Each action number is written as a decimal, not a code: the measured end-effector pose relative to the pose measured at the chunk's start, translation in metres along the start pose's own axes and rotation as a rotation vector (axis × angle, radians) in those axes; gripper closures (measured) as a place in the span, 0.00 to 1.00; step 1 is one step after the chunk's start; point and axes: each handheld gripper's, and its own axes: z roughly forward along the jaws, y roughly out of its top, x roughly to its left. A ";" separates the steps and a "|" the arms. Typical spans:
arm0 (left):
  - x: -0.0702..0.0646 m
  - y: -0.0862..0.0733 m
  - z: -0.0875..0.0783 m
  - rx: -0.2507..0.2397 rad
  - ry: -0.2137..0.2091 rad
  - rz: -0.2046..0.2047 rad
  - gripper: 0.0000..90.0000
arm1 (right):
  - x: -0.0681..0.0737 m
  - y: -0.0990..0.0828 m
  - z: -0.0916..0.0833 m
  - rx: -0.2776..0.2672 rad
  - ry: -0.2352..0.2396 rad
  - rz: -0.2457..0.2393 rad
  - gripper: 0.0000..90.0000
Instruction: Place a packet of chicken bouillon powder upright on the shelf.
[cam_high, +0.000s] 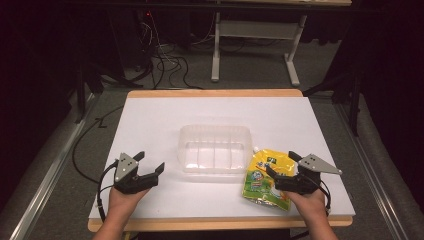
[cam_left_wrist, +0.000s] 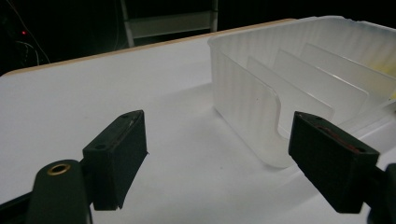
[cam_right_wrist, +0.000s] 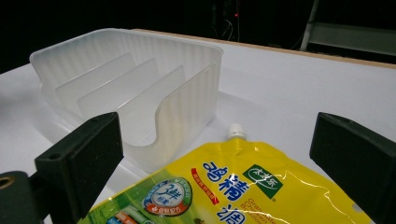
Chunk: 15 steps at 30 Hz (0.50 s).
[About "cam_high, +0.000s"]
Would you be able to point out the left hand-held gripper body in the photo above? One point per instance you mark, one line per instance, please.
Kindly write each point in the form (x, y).
(128, 175)

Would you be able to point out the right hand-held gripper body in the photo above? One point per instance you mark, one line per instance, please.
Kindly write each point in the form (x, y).
(305, 175)

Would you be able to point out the yellow green spout pouch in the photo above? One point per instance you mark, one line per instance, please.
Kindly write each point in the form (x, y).
(266, 180)

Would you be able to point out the clear plastic container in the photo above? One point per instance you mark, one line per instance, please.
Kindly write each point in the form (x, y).
(215, 149)

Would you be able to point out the person's left hand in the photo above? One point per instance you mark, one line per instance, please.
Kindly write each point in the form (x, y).
(125, 201)

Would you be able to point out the person's right hand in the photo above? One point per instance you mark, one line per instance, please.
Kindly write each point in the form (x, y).
(308, 203)

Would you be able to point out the white sheet on table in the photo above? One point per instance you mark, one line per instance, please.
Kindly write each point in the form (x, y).
(213, 113)

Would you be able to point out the black metal stand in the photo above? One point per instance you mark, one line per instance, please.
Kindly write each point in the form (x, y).
(343, 90)
(96, 66)

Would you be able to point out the aluminium floor rail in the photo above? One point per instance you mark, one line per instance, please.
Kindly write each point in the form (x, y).
(370, 166)
(50, 173)

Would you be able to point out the white metal desk frame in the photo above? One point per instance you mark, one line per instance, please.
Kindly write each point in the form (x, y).
(258, 43)

